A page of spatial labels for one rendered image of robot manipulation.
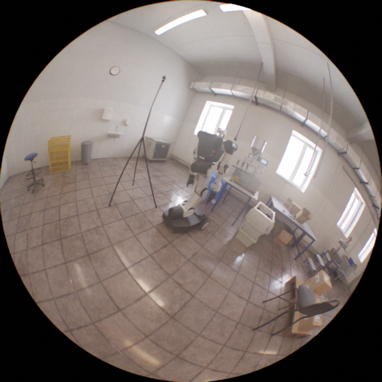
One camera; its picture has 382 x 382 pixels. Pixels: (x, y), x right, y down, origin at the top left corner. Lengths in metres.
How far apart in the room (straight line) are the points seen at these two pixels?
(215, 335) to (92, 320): 1.12
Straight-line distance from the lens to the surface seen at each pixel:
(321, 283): 2.44
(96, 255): 1.45
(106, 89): 3.91
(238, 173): 2.26
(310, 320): 2.31
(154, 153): 3.97
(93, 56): 4.25
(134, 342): 1.32
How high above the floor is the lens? 1.25
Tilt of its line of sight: 26 degrees down
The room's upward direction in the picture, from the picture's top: 22 degrees clockwise
